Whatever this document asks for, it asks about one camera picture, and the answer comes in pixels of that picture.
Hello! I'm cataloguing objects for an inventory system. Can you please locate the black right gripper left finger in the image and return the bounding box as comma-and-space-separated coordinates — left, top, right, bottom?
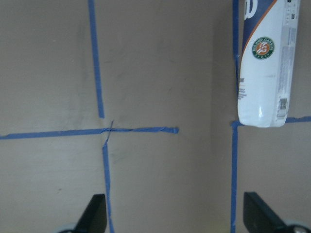
74, 194, 107, 233

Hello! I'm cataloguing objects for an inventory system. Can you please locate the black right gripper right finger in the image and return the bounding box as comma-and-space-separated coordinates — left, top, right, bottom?
243, 192, 287, 233

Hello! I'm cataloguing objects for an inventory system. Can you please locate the white blue tennis ball can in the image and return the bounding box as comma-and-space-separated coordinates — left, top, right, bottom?
237, 0, 301, 128

